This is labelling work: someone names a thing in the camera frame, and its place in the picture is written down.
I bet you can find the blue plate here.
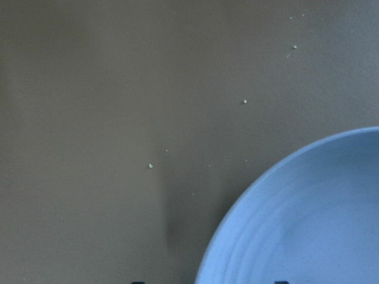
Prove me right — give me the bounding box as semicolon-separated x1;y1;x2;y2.
195;127;378;283

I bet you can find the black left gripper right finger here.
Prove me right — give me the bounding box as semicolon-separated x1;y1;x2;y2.
274;280;289;284

